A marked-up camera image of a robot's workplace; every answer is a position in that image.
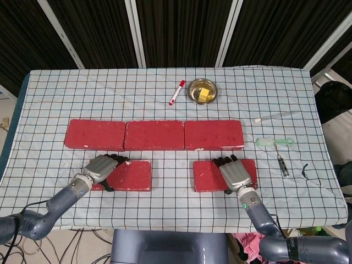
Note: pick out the red brick heavy white scuffs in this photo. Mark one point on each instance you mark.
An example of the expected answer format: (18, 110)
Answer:
(207, 176)

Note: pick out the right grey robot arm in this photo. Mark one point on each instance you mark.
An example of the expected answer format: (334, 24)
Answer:
(302, 248)

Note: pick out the clear tube with white cap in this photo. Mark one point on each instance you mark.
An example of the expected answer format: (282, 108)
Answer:
(275, 116)

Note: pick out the red brick chipped white corner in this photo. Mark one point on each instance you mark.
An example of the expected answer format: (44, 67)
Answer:
(132, 176)

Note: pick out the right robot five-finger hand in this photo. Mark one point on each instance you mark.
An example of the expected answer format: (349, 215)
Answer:
(235, 174)

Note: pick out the red and white marker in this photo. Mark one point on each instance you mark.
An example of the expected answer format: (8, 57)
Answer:
(176, 93)

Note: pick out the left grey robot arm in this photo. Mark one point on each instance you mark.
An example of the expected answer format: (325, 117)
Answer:
(41, 215)

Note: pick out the red brick with white patch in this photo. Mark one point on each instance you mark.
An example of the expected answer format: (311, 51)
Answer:
(213, 134)

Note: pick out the grey robot torso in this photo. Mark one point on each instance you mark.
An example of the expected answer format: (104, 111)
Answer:
(165, 247)

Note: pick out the white double partition frame post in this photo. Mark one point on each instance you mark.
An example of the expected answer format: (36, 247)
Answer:
(136, 33)

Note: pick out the pink cloth pile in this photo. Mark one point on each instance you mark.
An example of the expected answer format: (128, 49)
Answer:
(254, 242)

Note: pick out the small metal screwdriver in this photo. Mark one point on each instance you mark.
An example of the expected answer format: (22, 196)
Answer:
(283, 166)

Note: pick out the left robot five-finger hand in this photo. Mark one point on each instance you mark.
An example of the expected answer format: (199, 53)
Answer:
(100, 166)

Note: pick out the white black-grid tablecloth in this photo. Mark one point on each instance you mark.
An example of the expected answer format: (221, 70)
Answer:
(165, 209)

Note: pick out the yellow block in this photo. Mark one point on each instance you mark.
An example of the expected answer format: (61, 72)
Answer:
(204, 94)

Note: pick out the steel bowl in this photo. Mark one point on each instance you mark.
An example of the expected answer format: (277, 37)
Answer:
(193, 94)

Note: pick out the green brush with white bristles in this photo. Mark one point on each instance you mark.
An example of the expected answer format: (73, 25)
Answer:
(265, 142)

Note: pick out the black bag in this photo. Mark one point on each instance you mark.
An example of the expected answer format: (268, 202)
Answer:
(334, 101)

